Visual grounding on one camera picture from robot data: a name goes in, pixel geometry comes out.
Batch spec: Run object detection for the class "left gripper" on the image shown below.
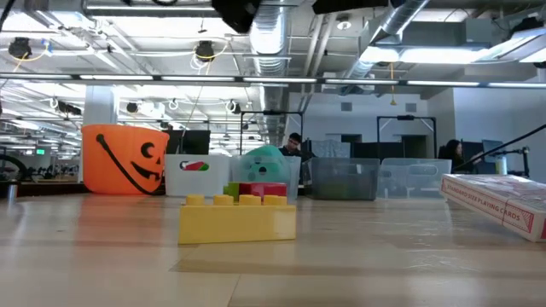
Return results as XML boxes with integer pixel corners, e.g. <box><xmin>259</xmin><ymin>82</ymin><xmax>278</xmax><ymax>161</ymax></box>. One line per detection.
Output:
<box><xmin>211</xmin><ymin>0</ymin><xmax>263</xmax><ymax>35</ymax></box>

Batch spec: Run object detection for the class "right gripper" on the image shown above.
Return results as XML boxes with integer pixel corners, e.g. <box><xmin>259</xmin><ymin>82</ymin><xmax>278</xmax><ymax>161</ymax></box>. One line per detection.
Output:
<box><xmin>311</xmin><ymin>0</ymin><xmax>404</xmax><ymax>15</ymax></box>

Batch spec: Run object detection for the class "teal foam die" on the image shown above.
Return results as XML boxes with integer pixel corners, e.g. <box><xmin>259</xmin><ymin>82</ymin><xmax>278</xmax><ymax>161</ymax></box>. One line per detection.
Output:
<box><xmin>238</xmin><ymin>144</ymin><xmax>293</xmax><ymax>185</ymax></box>

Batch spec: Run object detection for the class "olive green toy brick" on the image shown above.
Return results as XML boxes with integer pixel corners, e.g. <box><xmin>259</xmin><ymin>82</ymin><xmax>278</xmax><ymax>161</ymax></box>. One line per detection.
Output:
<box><xmin>223</xmin><ymin>182</ymin><xmax>241</xmax><ymax>203</ymax></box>

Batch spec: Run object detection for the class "red sloped toy brick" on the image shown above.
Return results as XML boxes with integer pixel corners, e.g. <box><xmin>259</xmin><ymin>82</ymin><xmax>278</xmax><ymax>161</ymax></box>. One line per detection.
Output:
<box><xmin>237</xmin><ymin>182</ymin><xmax>288</xmax><ymax>199</ymax></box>

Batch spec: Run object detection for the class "long yellow toy brick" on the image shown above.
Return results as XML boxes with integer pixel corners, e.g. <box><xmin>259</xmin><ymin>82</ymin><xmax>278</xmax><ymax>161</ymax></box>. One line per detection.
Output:
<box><xmin>177</xmin><ymin>194</ymin><xmax>298</xmax><ymax>246</ymax></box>

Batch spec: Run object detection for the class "black ceiling fixture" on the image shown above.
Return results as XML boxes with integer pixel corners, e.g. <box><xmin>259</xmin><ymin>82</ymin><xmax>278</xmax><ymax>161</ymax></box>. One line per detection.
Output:
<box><xmin>8</xmin><ymin>37</ymin><xmax>33</xmax><ymax>61</ymax></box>
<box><xmin>195</xmin><ymin>40</ymin><xmax>216</xmax><ymax>64</ymax></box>

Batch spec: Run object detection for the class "person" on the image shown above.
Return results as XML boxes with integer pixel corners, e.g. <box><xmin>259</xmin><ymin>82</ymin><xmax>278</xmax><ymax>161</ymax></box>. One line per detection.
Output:
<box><xmin>277</xmin><ymin>131</ymin><xmax>317</xmax><ymax>161</ymax></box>
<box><xmin>442</xmin><ymin>139</ymin><xmax>485</xmax><ymax>174</ymax></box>

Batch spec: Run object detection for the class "grey plastic bin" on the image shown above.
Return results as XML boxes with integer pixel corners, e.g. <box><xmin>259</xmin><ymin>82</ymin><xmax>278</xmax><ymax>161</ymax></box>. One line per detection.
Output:
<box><xmin>307</xmin><ymin>157</ymin><xmax>381</xmax><ymax>202</ymax></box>

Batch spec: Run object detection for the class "clear plastic bin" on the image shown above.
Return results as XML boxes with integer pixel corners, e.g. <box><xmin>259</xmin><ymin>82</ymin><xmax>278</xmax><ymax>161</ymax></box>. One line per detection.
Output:
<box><xmin>229</xmin><ymin>155</ymin><xmax>303</xmax><ymax>202</ymax></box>
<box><xmin>377</xmin><ymin>158</ymin><xmax>454</xmax><ymax>200</ymax></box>

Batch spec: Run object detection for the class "white plastic bin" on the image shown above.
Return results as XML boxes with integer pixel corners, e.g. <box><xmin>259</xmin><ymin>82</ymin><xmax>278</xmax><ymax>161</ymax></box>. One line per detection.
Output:
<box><xmin>164</xmin><ymin>153</ymin><xmax>232</xmax><ymax>199</ymax></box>

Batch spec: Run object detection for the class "orange pumpkin bucket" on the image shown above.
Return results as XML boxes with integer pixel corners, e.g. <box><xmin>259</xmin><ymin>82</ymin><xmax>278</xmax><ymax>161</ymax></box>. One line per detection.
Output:
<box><xmin>80</xmin><ymin>123</ymin><xmax>171</xmax><ymax>197</ymax></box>

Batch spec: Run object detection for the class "black tripod stand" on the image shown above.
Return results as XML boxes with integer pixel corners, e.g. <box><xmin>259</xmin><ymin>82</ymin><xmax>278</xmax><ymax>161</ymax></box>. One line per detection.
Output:
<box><xmin>490</xmin><ymin>146</ymin><xmax>531</xmax><ymax>178</ymax></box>

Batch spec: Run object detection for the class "red playing card box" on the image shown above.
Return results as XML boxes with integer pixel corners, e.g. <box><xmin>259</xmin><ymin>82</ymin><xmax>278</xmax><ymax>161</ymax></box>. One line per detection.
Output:
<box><xmin>439</xmin><ymin>173</ymin><xmax>546</xmax><ymax>244</ymax></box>

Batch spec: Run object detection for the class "silver ventilation duct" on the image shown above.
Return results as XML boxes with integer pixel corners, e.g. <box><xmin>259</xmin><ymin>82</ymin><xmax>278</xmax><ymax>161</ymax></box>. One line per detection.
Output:
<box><xmin>340</xmin><ymin>0</ymin><xmax>430</xmax><ymax>82</ymax></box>
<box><xmin>248</xmin><ymin>3</ymin><xmax>296</xmax><ymax>148</ymax></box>

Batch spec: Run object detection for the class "black gantry frame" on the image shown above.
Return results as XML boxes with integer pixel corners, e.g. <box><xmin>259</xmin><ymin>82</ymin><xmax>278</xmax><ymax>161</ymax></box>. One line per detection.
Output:
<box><xmin>376</xmin><ymin>114</ymin><xmax>439</xmax><ymax>160</ymax></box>

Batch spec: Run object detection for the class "black diagonal cable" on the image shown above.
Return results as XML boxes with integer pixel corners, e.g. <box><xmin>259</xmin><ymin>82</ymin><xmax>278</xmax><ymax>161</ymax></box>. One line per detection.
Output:
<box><xmin>464</xmin><ymin>122</ymin><xmax>546</xmax><ymax>171</ymax></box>

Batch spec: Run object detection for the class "black aluminium table frame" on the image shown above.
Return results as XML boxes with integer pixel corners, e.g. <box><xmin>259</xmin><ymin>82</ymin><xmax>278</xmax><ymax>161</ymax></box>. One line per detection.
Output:
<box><xmin>0</xmin><ymin>181</ymin><xmax>89</xmax><ymax>198</ymax></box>

